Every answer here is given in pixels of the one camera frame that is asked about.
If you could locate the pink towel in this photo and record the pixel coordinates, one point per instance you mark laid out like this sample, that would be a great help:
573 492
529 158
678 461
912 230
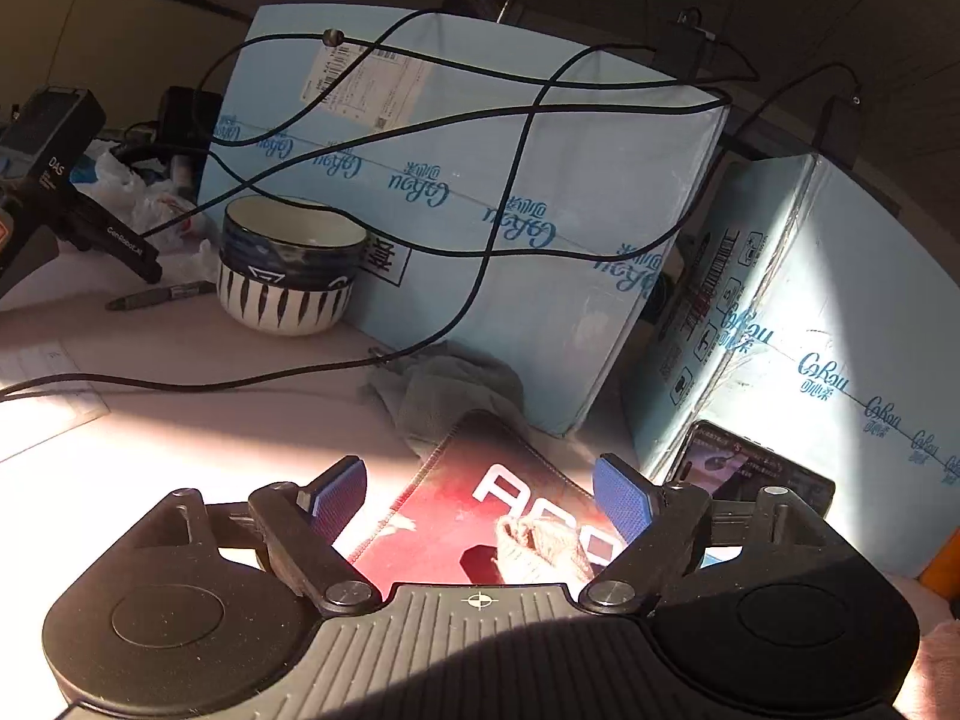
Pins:
544 547

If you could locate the white paper sheet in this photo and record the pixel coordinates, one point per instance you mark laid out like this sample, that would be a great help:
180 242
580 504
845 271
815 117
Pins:
45 397

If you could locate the spare black hand-held gripper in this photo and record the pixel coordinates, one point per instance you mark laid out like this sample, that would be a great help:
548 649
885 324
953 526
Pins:
52 142

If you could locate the grey towel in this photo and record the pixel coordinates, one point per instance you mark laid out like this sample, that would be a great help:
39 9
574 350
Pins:
450 390

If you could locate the white plastic bag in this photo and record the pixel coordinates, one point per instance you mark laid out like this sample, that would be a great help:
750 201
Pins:
142 202

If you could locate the black marker pen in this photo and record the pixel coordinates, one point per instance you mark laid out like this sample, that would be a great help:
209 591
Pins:
161 294

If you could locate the striped white ceramic bowl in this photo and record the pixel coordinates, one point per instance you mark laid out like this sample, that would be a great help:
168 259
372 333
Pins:
277 307

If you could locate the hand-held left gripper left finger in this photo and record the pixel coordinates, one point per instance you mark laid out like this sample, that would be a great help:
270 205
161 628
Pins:
337 496

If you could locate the black power adapter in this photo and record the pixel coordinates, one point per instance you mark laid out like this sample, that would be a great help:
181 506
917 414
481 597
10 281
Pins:
840 124
686 41

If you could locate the dark blue ceramic bowl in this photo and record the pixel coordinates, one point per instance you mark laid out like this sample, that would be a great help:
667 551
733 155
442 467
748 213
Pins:
300 247

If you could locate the small light blue cardboard box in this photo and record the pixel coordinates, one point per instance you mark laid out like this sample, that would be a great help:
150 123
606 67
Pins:
862 277

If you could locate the small black box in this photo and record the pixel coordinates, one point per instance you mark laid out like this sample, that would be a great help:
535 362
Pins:
184 120

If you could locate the large light blue cardboard box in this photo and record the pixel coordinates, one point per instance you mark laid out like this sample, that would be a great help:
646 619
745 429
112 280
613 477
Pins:
435 270

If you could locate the red mouse pad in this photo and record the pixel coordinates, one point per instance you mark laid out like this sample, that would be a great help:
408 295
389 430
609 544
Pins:
450 510

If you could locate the black smartphone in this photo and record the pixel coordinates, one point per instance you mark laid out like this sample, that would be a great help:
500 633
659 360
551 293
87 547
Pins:
750 465

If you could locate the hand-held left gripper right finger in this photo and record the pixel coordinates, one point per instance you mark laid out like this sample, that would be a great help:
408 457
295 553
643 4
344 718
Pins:
622 496

